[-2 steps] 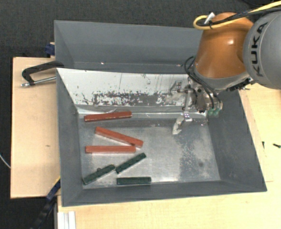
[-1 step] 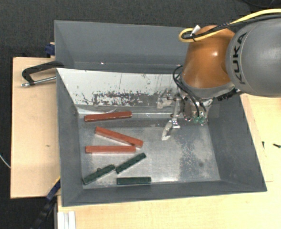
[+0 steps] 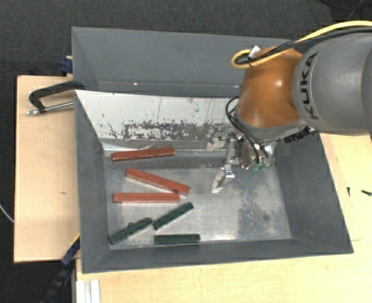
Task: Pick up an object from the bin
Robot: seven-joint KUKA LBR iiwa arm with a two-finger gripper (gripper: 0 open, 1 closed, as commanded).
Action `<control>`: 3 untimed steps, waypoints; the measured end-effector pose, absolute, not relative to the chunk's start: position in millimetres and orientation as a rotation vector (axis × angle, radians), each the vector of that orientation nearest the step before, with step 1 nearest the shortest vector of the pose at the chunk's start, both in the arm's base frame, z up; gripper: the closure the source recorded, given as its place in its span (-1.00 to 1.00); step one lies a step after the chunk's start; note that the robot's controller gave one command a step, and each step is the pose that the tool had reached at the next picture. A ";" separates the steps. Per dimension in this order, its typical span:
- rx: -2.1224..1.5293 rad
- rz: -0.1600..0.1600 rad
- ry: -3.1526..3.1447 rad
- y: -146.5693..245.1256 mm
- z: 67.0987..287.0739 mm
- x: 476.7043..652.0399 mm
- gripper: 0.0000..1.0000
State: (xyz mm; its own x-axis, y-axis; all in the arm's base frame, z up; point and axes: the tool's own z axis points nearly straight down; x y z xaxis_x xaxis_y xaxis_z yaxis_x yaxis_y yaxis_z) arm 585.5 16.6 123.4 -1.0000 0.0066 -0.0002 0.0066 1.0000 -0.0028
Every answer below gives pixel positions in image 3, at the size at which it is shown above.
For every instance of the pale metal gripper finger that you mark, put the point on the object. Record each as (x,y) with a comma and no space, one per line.
(229,172)
(218,181)

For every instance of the grey metal bin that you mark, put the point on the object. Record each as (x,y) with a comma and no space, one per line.
(236,213)

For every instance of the dark green flat block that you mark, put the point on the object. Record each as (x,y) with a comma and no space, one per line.
(177,239)
(173,215)
(130,230)

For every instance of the red-brown flat block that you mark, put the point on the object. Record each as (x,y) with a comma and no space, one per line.
(146,197)
(157,181)
(143,154)

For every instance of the small black screw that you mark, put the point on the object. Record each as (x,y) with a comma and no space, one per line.
(367,193)

